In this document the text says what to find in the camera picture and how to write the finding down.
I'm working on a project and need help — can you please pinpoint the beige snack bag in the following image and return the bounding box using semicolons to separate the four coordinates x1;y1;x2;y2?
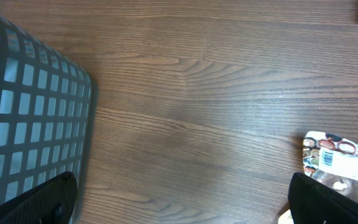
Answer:
277;130;358;224

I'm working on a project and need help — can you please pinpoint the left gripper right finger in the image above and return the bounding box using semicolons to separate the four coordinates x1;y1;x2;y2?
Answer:
288;172;358;224

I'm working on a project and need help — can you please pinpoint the grey plastic mesh basket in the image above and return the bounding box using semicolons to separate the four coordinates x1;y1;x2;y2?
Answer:
0;16;96;204

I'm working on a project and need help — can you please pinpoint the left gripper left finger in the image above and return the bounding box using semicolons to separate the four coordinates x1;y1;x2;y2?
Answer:
0;171;78;224

